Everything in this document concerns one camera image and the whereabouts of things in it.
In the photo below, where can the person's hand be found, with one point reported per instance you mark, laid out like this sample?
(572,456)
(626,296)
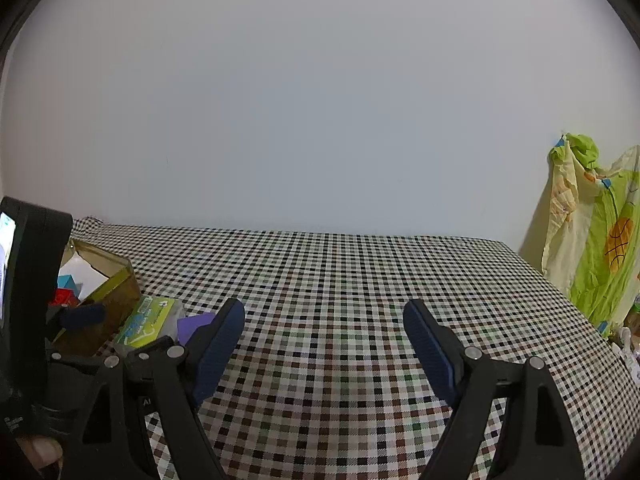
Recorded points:
(44,455)

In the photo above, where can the green pineapple print cloth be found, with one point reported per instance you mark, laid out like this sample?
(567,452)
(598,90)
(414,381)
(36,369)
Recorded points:
(591,250)

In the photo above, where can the checkered tablecloth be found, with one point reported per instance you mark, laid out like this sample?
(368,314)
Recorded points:
(324,383)

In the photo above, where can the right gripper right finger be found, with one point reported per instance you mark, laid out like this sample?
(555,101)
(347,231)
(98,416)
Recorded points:
(437,348)

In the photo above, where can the white mug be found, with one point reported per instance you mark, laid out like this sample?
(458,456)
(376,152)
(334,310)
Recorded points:
(627,352)

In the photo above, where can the red duplo brick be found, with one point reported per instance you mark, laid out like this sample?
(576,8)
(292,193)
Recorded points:
(64,297)

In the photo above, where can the turquoise duplo brick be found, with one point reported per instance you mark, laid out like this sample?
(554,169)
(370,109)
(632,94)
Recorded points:
(67,281)

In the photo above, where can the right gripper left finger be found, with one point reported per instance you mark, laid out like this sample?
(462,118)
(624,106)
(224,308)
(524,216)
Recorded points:
(212,348)

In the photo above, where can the purple block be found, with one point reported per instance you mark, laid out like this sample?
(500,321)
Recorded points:
(186,327)

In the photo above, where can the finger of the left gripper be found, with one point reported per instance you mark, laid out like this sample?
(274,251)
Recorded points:
(67,318)

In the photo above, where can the gold tin box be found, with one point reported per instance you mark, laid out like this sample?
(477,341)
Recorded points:
(107,279)

